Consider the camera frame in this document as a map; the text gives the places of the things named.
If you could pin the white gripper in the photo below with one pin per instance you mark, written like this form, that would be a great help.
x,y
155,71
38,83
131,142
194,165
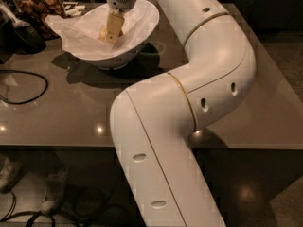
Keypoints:
x,y
120,0

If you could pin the yellow-red apple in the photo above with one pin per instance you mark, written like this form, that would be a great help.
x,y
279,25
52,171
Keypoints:
x,y
104,36

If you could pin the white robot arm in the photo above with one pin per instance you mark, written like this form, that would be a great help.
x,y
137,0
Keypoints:
x,y
152,120

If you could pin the small white items behind bowl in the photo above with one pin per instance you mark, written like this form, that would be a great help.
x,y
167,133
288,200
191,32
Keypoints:
x,y
74,10

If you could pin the white tissue paper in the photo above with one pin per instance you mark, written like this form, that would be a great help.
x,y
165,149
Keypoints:
x,y
85,35

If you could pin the glass jar of nuts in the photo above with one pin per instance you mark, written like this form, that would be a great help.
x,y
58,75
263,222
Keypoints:
x,y
38,10

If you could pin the white sneaker right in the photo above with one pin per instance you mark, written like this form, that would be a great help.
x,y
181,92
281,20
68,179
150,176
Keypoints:
x,y
54,191

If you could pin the white sneaker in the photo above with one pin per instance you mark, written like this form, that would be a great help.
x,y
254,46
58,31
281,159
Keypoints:
x,y
54,191
9,174

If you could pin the white sneaker left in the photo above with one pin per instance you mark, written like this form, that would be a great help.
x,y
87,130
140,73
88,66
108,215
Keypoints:
x,y
9,174

